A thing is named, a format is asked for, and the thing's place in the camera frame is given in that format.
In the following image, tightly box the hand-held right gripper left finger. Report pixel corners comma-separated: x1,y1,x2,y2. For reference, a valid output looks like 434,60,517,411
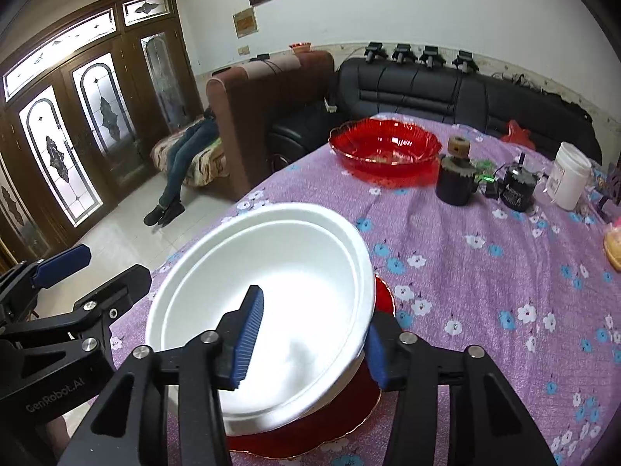
56,285,265,466

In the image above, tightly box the wall notice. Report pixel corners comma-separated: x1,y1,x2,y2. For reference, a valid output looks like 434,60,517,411
232,7,257,39

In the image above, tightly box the red glass bowl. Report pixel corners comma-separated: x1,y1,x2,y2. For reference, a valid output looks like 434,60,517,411
328,119,444,188

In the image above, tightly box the wooden glass-panel door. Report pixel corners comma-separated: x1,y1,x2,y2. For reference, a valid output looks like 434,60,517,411
0,0,205,275

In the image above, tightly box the yellow packet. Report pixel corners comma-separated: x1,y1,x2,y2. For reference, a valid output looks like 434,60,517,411
604,218,621,273

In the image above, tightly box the red gold-rimmed plate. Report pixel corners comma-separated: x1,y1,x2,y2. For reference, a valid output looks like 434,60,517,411
226,276,397,460

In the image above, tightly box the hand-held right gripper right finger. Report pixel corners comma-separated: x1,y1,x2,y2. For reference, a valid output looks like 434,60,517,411
364,311,559,466

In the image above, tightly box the black metal stand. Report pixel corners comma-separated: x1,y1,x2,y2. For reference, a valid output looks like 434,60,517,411
598,166,621,220

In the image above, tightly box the purple floral tablecloth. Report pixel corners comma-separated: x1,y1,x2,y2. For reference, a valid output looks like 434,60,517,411
109,111,621,466

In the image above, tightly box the red plastic bag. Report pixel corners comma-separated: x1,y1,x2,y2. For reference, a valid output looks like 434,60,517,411
501,120,538,152

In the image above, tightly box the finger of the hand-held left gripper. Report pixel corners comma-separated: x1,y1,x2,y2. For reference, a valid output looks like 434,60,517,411
0,244,93,320
0,264,153,359

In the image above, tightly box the black motor with brown wheel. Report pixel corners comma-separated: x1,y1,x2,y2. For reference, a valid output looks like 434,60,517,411
435,137,479,207

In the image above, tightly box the brown armchair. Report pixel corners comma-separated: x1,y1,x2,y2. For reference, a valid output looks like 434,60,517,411
206,50,337,203

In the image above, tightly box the black cylindrical motor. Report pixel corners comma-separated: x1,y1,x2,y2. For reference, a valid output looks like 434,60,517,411
500,152,538,213

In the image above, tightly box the white foam bowl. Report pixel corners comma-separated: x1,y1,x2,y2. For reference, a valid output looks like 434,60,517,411
144,202,378,438

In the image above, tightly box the white plastic jar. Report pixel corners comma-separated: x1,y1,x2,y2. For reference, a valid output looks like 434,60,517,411
546,142,594,211

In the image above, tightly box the black leather sofa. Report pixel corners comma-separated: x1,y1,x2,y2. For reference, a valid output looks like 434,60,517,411
271,56,603,172

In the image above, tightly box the patterned couch cushion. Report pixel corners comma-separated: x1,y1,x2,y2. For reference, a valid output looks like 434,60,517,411
151,130,230,188

